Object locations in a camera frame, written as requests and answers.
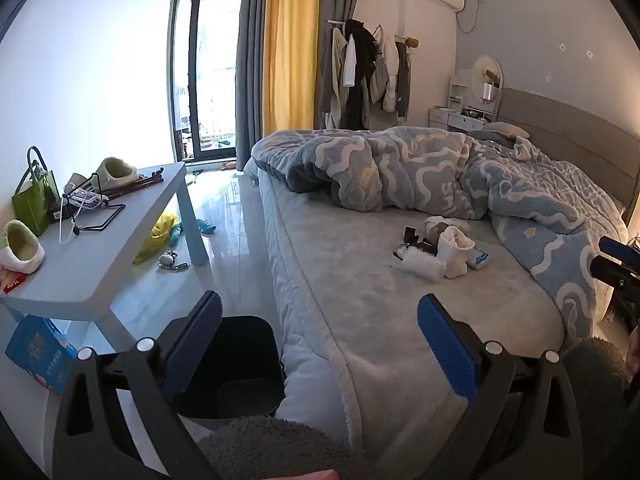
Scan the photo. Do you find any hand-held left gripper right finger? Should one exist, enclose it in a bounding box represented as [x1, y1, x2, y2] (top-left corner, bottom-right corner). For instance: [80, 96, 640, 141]
[417, 293, 586, 480]

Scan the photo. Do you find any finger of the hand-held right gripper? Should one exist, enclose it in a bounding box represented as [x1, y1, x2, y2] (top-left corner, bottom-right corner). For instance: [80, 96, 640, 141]
[599, 236, 640, 265]
[590, 256, 640, 293]

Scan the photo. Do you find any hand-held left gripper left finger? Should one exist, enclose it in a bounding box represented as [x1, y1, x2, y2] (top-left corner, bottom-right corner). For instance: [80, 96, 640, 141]
[52, 290, 223, 480]

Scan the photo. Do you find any black trash bin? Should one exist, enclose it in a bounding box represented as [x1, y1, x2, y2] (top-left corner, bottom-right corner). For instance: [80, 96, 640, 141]
[172, 315, 288, 421]

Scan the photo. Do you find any grey plush toy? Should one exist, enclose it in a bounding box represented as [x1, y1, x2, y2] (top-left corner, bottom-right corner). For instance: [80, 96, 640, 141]
[157, 250, 191, 274]

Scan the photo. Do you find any person's right fleece-clad leg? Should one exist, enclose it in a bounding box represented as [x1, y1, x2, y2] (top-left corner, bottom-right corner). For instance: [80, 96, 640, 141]
[564, 337, 632, 480]

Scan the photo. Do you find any person's fleece-clad leg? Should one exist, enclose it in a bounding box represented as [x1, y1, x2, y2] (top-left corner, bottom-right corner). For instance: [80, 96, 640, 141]
[195, 414, 353, 480]
[564, 337, 632, 480]

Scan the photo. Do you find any yellow plastic bag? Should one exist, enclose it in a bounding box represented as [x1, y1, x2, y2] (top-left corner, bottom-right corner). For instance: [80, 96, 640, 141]
[132, 211, 180, 265]

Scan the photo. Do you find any blue plush toy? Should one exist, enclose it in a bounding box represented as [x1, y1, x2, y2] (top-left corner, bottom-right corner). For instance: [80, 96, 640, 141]
[170, 219, 217, 249]

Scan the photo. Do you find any bed with grey sheet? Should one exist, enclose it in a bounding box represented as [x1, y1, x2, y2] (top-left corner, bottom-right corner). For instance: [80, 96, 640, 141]
[247, 157, 621, 461]

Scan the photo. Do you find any grey blue table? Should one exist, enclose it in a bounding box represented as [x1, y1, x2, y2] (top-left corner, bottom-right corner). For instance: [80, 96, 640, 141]
[0, 162, 211, 466]

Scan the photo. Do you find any person's left fleece-clad leg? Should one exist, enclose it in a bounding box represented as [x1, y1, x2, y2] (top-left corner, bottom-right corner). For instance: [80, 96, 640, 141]
[195, 414, 353, 480]

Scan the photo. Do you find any grey padded headboard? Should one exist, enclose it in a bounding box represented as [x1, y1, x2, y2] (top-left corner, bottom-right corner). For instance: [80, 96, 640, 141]
[495, 86, 640, 227]

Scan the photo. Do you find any blue cardboard box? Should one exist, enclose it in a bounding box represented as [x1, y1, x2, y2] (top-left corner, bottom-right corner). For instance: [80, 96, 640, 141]
[5, 315, 81, 397]

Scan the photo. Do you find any grey pillow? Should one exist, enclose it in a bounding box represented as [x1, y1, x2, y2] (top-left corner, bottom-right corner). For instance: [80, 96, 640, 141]
[487, 121, 531, 140]

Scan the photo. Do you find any brown wooden rack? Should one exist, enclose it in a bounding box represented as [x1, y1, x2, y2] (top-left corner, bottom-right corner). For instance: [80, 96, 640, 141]
[102, 166, 166, 201]

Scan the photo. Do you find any clear packaged item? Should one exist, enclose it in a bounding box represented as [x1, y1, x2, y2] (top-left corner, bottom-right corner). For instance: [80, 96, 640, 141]
[70, 189, 105, 212]

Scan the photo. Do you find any blue patterned fleece blanket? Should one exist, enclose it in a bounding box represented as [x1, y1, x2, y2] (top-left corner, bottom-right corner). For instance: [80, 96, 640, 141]
[250, 127, 629, 342]

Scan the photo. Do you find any green fleece-lined slipper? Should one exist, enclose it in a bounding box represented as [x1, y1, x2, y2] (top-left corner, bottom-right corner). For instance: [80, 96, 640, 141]
[0, 220, 46, 275]
[95, 157, 140, 188]

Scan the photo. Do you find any red packet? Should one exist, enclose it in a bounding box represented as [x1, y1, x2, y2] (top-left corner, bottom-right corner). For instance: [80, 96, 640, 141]
[0, 267, 27, 294]

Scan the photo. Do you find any green gift bag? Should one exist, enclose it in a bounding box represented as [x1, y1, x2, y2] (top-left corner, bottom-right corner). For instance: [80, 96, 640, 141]
[11, 146, 62, 237]

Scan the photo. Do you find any white vanity dresser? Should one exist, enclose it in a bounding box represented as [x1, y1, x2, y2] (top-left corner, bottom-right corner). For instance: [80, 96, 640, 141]
[428, 70, 501, 134]

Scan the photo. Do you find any round mirror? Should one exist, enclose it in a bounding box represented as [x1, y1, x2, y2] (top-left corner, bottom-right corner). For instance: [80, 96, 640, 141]
[471, 55, 503, 104]

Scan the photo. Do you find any dark grey hanging jacket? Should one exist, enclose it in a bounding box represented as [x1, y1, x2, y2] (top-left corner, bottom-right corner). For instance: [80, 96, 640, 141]
[394, 40, 414, 114]

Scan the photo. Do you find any black framed glass door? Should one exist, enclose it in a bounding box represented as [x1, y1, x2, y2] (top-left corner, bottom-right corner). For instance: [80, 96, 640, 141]
[167, 0, 248, 162]

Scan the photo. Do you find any black hanging coat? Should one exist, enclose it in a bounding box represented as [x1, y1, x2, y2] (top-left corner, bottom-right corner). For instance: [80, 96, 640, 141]
[344, 19, 377, 131]

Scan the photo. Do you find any grey hanging coat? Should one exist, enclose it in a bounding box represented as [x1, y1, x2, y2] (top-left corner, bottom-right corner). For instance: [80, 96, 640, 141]
[316, 27, 347, 117]

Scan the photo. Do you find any white hanging shirt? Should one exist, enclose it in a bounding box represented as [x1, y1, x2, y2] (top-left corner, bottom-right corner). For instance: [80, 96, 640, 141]
[342, 35, 359, 89]

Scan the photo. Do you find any yellow curtain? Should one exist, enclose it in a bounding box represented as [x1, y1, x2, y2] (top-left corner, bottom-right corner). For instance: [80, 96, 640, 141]
[262, 0, 321, 137]

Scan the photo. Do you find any white clothes rack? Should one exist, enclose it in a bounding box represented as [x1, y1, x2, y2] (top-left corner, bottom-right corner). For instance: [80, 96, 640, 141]
[326, 18, 420, 128]

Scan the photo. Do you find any black wire stand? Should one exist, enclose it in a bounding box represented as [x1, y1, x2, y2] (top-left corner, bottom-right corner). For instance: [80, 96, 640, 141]
[60, 172, 126, 233]

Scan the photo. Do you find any white cable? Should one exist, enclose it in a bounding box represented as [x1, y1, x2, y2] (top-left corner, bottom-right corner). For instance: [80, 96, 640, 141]
[58, 199, 82, 246]

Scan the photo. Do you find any white power cord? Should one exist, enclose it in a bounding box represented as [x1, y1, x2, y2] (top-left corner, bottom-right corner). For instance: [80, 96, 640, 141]
[454, 0, 489, 34]

